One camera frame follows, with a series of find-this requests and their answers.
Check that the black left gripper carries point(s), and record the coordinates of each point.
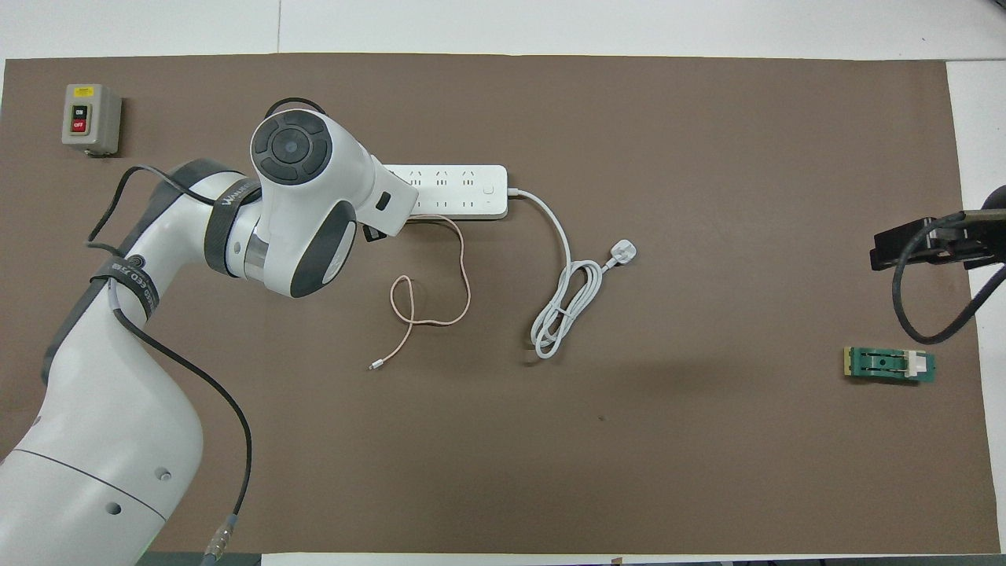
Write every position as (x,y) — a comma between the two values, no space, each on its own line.
(372,233)

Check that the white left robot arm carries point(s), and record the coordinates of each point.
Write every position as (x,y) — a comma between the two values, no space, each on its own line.
(102,409)

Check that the brown table mat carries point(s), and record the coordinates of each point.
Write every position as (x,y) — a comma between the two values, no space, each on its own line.
(550,472)

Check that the green knife switch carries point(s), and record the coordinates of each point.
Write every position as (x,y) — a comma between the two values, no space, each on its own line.
(884,364)

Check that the white power strip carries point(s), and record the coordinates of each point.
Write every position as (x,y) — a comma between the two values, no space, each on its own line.
(464,192)

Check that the white three-pin plug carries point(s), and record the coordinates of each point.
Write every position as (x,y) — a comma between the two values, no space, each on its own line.
(625,253)

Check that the grey push button box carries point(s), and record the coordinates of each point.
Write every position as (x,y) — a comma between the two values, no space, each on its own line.
(90,118)

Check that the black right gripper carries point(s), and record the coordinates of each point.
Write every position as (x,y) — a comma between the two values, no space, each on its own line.
(982,240)

